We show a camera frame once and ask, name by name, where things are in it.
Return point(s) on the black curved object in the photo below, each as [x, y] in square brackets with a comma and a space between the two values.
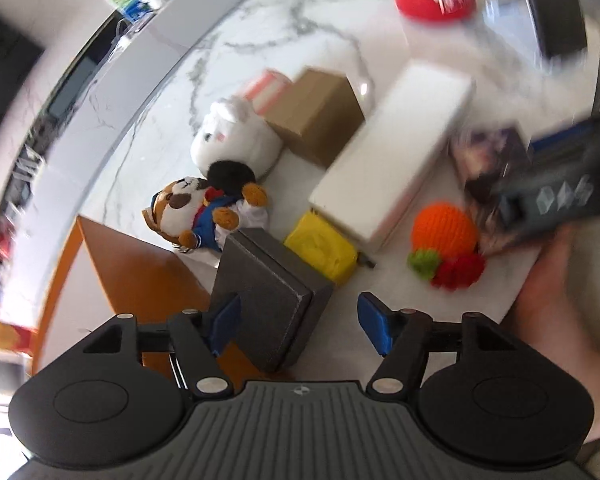
[555, 5]

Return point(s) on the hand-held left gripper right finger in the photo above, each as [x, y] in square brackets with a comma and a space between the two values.
[375, 320]

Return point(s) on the orange crochet fruit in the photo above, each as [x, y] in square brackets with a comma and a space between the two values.
[445, 225]

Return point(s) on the dark printed box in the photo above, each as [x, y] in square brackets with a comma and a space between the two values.
[485, 165]

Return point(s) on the dark grey box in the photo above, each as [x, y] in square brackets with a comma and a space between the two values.
[265, 285]

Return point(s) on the red and yellow fries box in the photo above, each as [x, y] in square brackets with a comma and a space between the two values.
[5, 337]

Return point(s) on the orange storage box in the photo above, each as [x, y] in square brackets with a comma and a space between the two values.
[130, 280]

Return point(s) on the white plush with black ears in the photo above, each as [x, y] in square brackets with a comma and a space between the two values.
[240, 135]

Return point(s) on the red panda plush toy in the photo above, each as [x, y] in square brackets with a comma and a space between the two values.
[177, 205]

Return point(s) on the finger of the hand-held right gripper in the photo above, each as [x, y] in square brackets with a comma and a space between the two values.
[555, 205]
[555, 141]

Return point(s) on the long white box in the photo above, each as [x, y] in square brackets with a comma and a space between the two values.
[395, 150]

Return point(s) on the red crochet fruit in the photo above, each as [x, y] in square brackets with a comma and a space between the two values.
[460, 270]

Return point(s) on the brown cardboard box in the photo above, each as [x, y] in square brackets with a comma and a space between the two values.
[315, 110]

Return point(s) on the yellow soft bundle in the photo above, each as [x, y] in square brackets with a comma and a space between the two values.
[320, 245]

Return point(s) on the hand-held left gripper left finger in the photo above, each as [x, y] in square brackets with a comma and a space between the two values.
[225, 322]

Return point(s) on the red white striped box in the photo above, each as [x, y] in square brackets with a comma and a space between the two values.
[267, 90]

